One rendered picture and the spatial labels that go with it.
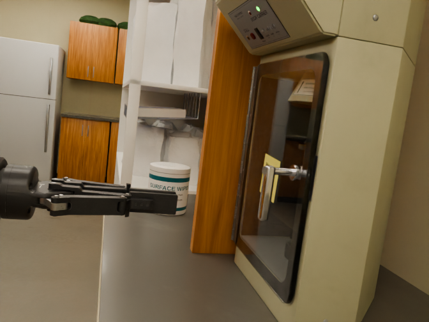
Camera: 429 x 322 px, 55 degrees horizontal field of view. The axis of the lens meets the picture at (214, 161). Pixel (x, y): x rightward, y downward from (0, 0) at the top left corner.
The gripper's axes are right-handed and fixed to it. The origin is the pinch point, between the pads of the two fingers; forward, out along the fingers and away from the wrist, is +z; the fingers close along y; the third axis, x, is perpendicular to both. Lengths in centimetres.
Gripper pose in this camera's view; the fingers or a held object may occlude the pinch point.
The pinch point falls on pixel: (152, 201)
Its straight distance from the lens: 62.5
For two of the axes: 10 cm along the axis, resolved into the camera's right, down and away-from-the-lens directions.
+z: 9.6, 0.9, 2.5
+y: -2.4, -1.7, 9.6
